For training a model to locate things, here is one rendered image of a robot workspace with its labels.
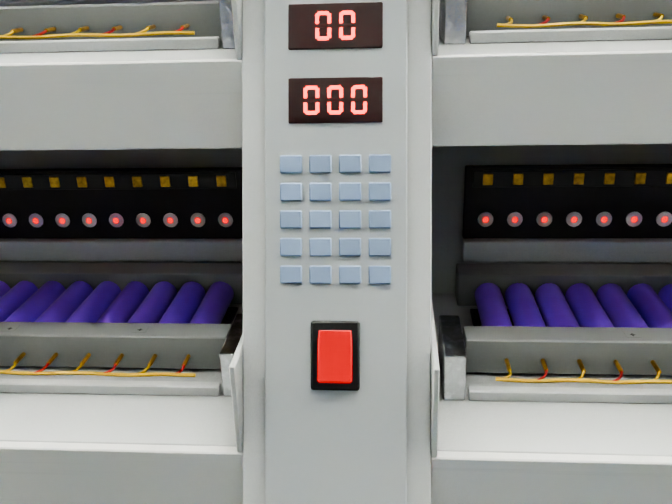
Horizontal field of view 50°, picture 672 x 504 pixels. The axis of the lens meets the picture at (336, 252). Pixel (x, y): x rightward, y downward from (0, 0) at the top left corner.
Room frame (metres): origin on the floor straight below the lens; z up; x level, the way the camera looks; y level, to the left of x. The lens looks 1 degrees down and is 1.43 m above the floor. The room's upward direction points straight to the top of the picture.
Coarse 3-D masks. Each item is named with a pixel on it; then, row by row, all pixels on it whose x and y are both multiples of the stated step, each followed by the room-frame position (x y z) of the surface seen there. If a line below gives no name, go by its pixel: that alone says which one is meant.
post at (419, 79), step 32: (256, 0) 0.36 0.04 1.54; (416, 0) 0.35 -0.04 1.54; (256, 32) 0.36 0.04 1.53; (416, 32) 0.35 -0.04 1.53; (256, 64) 0.36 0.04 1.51; (416, 64) 0.35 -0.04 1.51; (256, 96) 0.36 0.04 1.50; (416, 96) 0.35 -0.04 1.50; (256, 128) 0.36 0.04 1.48; (416, 128) 0.35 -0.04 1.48; (256, 160) 0.36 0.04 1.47; (416, 160) 0.35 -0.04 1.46; (256, 192) 0.36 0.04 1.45; (416, 192) 0.35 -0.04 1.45; (256, 224) 0.36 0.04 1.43; (416, 224) 0.35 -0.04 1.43; (256, 256) 0.36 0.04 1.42; (416, 256) 0.35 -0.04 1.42; (256, 288) 0.36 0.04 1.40; (416, 288) 0.35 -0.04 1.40; (256, 320) 0.36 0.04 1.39; (416, 320) 0.35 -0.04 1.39; (256, 352) 0.36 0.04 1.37; (416, 352) 0.35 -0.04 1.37; (256, 384) 0.36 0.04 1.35; (416, 384) 0.35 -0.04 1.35; (256, 416) 0.36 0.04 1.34; (416, 416) 0.35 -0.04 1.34; (256, 448) 0.36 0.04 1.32; (416, 448) 0.35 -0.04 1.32; (256, 480) 0.36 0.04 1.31; (416, 480) 0.35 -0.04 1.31
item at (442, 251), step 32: (0, 160) 0.58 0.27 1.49; (32, 160) 0.58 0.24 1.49; (64, 160) 0.57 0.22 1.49; (96, 160) 0.57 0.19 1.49; (128, 160) 0.57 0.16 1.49; (160, 160) 0.57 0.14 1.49; (192, 160) 0.57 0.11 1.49; (224, 160) 0.56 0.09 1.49; (448, 160) 0.55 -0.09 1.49; (480, 160) 0.55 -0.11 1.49; (512, 160) 0.55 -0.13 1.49; (544, 160) 0.54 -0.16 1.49; (576, 160) 0.54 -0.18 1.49; (608, 160) 0.54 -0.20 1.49; (640, 160) 0.54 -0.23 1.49; (448, 192) 0.55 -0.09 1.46; (448, 224) 0.55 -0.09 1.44; (448, 256) 0.55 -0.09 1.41; (448, 288) 0.55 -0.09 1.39
